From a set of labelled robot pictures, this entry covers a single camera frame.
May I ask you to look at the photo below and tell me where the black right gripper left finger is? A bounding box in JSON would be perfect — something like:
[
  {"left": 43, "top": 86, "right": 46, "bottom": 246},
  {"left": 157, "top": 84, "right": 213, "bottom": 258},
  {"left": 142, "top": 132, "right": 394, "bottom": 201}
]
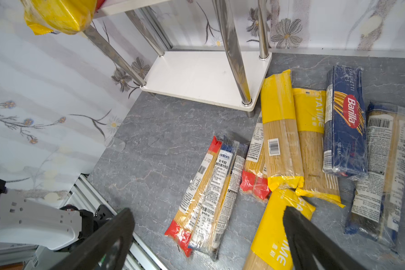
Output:
[{"left": 52, "top": 208, "right": 135, "bottom": 270}]

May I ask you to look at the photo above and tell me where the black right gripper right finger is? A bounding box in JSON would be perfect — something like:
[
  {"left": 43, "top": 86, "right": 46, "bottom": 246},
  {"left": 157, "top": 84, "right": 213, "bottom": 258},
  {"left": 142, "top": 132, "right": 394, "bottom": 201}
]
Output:
[{"left": 282, "top": 207, "right": 364, "bottom": 270}]

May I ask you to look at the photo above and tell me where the blue clear label spaghetti pack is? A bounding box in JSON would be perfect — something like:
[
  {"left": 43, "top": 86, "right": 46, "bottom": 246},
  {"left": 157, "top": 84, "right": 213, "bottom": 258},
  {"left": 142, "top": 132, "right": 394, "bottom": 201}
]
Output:
[{"left": 189, "top": 134, "right": 249, "bottom": 261}]

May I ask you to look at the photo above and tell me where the yellow-end spaghetti pack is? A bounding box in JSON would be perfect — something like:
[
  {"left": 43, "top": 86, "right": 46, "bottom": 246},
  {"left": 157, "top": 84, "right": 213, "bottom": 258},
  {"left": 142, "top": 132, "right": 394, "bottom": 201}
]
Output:
[{"left": 21, "top": 0, "right": 97, "bottom": 35}]

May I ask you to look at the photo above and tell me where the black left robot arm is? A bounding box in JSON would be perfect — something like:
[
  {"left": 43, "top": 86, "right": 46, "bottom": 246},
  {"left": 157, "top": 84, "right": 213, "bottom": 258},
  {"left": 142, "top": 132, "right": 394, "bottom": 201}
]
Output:
[{"left": 0, "top": 180, "right": 113, "bottom": 252}]

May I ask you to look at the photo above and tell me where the yellow Pastatime pack front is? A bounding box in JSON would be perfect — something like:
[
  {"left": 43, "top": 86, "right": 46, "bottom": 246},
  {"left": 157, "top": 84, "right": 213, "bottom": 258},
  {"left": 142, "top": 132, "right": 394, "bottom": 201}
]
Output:
[{"left": 243, "top": 189, "right": 316, "bottom": 270}]

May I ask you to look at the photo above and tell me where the yellow pastatime pack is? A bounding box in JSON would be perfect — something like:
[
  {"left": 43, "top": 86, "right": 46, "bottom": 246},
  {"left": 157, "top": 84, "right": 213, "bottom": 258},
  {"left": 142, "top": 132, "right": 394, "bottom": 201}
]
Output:
[
  {"left": 243, "top": 189, "right": 316, "bottom": 270},
  {"left": 292, "top": 88, "right": 345, "bottom": 208}
]

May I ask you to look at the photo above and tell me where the yellow-top spaghetti pack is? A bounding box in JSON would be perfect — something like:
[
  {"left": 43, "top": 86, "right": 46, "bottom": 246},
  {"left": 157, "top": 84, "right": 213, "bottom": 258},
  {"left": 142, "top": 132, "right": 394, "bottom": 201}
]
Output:
[{"left": 261, "top": 69, "right": 304, "bottom": 191}]

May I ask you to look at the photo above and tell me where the clear blue-end spaghetti pack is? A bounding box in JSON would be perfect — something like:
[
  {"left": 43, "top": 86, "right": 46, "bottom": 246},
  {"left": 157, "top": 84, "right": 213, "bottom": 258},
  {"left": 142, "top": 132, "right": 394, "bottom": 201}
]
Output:
[{"left": 345, "top": 102, "right": 405, "bottom": 252}]

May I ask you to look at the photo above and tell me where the small red-end spaghetti pack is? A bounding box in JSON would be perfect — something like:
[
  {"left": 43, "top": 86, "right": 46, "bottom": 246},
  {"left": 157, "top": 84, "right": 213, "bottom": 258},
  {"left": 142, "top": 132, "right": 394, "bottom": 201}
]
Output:
[{"left": 240, "top": 113, "right": 271, "bottom": 203}]

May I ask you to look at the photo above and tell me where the blue Barilla spaghetti pack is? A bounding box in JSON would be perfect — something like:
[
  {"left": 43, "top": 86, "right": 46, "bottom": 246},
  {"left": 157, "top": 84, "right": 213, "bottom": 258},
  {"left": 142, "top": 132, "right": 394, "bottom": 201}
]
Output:
[{"left": 322, "top": 65, "right": 368, "bottom": 181}]

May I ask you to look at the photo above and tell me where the yellow Pastatime pack rear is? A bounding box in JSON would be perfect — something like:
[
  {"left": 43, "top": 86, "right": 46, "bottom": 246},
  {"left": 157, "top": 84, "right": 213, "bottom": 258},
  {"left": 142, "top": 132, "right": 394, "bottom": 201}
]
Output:
[{"left": 292, "top": 88, "right": 345, "bottom": 208}]

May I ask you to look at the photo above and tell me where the white two-tier shelf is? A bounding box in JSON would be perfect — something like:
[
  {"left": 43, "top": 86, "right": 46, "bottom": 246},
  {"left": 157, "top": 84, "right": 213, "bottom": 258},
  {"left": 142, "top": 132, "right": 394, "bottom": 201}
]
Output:
[{"left": 84, "top": 1, "right": 272, "bottom": 117}]

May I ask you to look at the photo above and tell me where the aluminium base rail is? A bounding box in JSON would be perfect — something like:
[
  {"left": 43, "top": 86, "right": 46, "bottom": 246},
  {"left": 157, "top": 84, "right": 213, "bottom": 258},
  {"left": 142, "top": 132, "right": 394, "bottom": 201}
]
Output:
[{"left": 0, "top": 177, "right": 164, "bottom": 270}]

